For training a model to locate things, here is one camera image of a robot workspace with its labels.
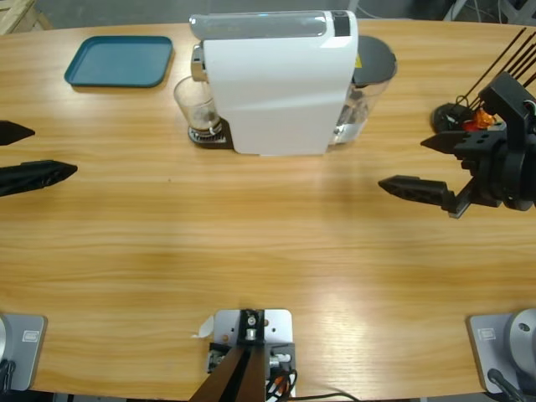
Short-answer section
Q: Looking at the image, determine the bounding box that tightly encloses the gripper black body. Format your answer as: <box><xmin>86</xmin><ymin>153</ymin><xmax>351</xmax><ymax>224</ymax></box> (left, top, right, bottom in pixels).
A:
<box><xmin>460</xmin><ymin>137</ymin><xmax>535</xmax><ymax>213</ymax></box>

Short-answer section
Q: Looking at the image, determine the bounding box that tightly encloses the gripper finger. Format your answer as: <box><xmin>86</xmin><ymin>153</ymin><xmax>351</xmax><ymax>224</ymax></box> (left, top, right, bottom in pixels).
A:
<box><xmin>377</xmin><ymin>175</ymin><xmax>479</xmax><ymax>220</ymax></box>
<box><xmin>420</xmin><ymin>129</ymin><xmax>508</xmax><ymax>159</ymax></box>
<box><xmin>0</xmin><ymin>120</ymin><xmax>37</xmax><ymax>148</ymax></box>
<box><xmin>0</xmin><ymin>159</ymin><xmax>80</xmax><ymax>198</ymax></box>

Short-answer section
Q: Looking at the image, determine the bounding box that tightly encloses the clear glass cup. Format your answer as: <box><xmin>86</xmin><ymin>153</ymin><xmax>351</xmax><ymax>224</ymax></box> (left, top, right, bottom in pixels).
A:
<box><xmin>173</xmin><ymin>76</ymin><xmax>224</xmax><ymax>142</ymax></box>

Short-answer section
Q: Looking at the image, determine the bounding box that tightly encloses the grey coffee machine lever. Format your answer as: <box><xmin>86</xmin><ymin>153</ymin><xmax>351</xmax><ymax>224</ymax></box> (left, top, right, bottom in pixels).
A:
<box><xmin>188</xmin><ymin>11</ymin><xmax>332</xmax><ymax>42</ymax></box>

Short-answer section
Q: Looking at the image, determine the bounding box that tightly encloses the orange foil coffee capsule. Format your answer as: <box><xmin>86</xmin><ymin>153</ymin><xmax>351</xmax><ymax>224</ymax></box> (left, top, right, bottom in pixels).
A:
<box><xmin>473</xmin><ymin>106</ymin><xmax>496</xmax><ymax>129</ymax></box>

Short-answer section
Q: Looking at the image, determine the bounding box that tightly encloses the white capsule coffee machine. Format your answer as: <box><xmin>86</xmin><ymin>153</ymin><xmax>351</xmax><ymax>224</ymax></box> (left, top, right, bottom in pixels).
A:
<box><xmin>188</xmin><ymin>10</ymin><xmax>360</xmax><ymax>158</ymax></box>

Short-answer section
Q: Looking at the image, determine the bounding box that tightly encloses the coffee machine drip tray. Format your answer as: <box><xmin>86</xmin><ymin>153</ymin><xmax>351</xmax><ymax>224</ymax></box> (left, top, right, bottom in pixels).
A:
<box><xmin>187</xmin><ymin>117</ymin><xmax>234</xmax><ymax>150</ymax></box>

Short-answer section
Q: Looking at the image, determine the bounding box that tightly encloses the black capsule holder with rods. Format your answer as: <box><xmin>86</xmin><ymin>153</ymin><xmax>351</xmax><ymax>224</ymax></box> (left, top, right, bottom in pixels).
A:
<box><xmin>430</xmin><ymin>27</ymin><xmax>536</xmax><ymax>137</ymax></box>

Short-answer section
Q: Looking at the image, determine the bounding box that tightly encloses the clear water tank black lid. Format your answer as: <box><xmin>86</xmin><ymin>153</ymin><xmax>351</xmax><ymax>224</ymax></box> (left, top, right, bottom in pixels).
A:
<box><xmin>330</xmin><ymin>35</ymin><xmax>399</xmax><ymax>146</ymax></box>

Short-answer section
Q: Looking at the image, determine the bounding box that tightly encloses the teal plastic tray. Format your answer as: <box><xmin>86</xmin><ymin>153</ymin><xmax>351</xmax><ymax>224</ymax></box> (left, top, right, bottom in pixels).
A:
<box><xmin>63</xmin><ymin>35</ymin><xmax>174</xmax><ymax>89</ymax></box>

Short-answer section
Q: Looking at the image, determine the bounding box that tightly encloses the white paper tab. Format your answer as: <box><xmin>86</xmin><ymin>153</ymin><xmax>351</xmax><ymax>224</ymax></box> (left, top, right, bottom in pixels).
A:
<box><xmin>191</xmin><ymin>314</ymin><xmax>215</xmax><ymax>339</ymax></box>

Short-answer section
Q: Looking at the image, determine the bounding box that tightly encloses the grey metal frame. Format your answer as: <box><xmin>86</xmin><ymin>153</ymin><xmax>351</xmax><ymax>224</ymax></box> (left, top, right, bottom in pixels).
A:
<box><xmin>443</xmin><ymin>0</ymin><xmax>536</xmax><ymax>25</ymax></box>

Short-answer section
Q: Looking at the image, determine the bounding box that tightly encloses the arm grey base plate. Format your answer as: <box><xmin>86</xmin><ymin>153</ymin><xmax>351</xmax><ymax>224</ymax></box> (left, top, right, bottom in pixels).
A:
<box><xmin>466</xmin><ymin>308</ymin><xmax>536</xmax><ymax>394</ymax></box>
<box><xmin>0</xmin><ymin>312</ymin><xmax>49</xmax><ymax>391</ymax></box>

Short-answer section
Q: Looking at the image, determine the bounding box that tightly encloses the white mount block dark post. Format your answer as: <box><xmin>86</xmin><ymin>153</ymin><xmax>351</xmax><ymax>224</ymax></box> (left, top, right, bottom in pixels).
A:
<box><xmin>188</xmin><ymin>308</ymin><xmax>298</xmax><ymax>402</ymax></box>

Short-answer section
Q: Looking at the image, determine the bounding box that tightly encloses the black cable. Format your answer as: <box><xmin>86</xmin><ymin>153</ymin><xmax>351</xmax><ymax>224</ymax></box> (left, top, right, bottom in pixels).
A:
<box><xmin>487</xmin><ymin>368</ymin><xmax>527</xmax><ymax>402</ymax></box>
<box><xmin>0</xmin><ymin>358</ymin><xmax>18</xmax><ymax>393</ymax></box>
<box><xmin>292</xmin><ymin>391</ymin><xmax>365</xmax><ymax>402</ymax></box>

